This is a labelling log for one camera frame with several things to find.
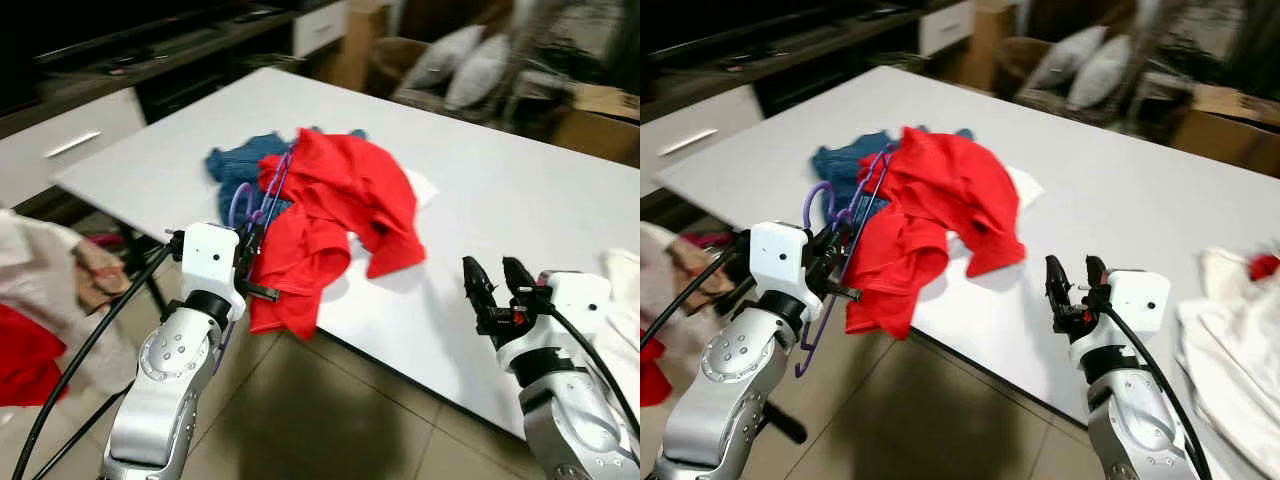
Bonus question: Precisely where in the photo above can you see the purple plastic hanger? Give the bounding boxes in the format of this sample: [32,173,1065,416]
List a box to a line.
[793,145,896,379]
[213,148,298,376]

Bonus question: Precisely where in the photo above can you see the blue knit garment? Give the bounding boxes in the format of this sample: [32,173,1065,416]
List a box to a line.
[205,127,369,216]
[810,128,976,216]

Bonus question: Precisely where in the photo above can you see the red shirt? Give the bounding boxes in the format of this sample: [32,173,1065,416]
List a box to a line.
[845,127,1026,341]
[247,127,429,341]

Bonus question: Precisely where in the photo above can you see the small white cloth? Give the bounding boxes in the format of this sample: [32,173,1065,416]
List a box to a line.
[1005,165,1046,211]
[403,165,441,208]

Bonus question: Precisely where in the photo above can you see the pink beige cloth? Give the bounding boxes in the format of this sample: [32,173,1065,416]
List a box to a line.
[672,238,736,311]
[72,240,131,313]

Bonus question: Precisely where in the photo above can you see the white garment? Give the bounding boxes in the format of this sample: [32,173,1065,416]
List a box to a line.
[640,222,736,361]
[0,210,136,396]

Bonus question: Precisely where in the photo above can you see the red garment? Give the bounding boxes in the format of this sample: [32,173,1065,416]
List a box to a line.
[0,305,69,409]
[640,340,673,409]

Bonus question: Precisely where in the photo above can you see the white drawer cabinet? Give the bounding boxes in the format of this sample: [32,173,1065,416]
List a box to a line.
[640,85,766,191]
[0,88,148,208]

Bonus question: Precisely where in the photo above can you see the open cardboard box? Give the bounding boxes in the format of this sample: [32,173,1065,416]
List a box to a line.
[548,83,641,168]
[1170,85,1280,179]

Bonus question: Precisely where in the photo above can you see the black tv console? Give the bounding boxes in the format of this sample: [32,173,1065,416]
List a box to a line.
[0,0,341,129]
[640,0,961,116]

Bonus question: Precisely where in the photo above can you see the grey pillow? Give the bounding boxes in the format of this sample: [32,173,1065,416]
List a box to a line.
[1025,25,1109,91]
[1065,35,1136,111]
[400,25,488,91]
[443,35,513,111]

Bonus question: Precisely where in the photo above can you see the brown wicker chair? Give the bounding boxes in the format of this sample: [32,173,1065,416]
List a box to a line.
[365,35,431,101]
[990,36,1053,101]

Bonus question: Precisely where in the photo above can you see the small white drawer unit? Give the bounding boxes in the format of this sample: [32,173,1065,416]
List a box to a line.
[918,0,976,56]
[292,0,349,58]

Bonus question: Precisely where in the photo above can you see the tall cardboard box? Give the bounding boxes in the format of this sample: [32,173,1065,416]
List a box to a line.
[965,0,1021,91]
[335,0,396,93]

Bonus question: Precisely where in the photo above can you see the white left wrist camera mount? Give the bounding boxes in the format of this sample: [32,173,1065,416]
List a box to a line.
[180,222,241,301]
[748,222,811,301]

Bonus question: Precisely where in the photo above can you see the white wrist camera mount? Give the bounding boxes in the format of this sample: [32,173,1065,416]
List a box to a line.
[748,222,811,301]
[1068,268,1171,366]
[180,222,241,301]
[495,270,613,376]

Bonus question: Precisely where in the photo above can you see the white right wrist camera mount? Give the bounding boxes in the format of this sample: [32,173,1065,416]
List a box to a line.
[495,270,613,376]
[1068,268,1171,366]

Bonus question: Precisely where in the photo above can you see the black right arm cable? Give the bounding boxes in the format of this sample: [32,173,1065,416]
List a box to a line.
[1100,300,1216,480]
[535,300,641,441]

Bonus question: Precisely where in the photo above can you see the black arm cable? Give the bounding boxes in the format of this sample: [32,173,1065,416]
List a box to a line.
[535,300,641,441]
[1100,300,1216,480]
[640,232,753,351]
[8,230,189,480]

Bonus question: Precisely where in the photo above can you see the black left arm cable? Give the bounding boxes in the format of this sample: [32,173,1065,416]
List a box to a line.
[640,232,753,351]
[8,230,189,480]

